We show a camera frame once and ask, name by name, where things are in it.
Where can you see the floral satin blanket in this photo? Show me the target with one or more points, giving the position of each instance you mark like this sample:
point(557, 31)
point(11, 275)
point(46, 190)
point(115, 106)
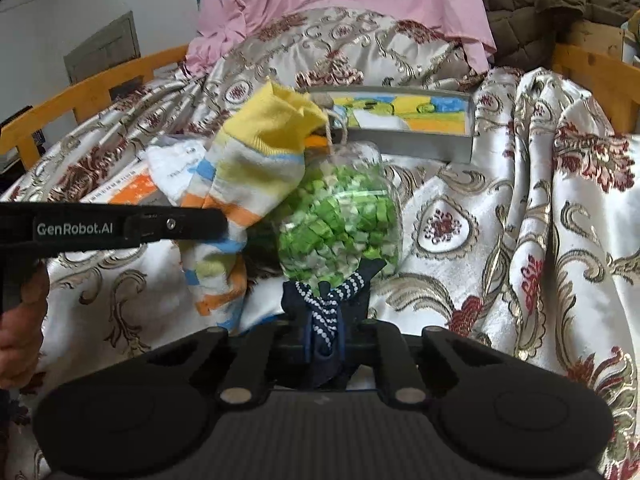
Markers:
point(525, 210)

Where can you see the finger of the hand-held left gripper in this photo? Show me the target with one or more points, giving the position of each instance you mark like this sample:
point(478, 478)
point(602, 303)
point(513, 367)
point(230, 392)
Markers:
point(190, 225)

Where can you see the grey box with colourful picture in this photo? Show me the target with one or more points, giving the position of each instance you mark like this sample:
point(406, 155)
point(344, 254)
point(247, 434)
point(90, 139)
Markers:
point(410, 145)

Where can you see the wooden bed frame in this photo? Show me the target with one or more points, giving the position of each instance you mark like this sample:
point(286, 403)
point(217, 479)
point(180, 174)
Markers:
point(90, 87)

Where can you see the person's left hand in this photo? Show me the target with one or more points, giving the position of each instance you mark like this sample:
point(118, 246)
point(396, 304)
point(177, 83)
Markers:
point(20, 345)

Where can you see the white printed plastic bag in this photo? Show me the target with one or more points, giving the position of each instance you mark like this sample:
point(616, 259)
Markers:
point(175, 165)

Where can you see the clear jar of green paper stars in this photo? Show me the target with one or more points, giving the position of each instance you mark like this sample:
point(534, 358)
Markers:
point(340, 210)

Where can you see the yellow striped sock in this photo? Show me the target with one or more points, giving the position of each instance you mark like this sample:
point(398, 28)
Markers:
point(255, 160)

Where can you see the navy dotted sock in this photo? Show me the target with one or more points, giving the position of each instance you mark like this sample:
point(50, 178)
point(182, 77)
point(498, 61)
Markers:
point(325, 320)

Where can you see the olive puffer jacket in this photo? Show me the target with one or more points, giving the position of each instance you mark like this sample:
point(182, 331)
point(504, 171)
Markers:
point(540, 5)

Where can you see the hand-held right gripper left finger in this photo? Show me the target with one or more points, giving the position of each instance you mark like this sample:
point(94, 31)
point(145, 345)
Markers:
point(260, 355)

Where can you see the cardboard box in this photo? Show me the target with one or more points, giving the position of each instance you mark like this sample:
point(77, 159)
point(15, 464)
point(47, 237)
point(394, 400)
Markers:
point(595, 35)

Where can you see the colourful printed sheet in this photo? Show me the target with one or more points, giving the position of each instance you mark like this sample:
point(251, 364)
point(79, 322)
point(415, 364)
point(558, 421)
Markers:
point(135, 192)

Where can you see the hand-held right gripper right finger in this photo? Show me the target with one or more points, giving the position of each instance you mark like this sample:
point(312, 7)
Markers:
point(380, 350)

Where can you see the grey wall panel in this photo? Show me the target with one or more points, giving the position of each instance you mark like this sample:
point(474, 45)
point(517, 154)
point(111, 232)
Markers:
point(105, 47)

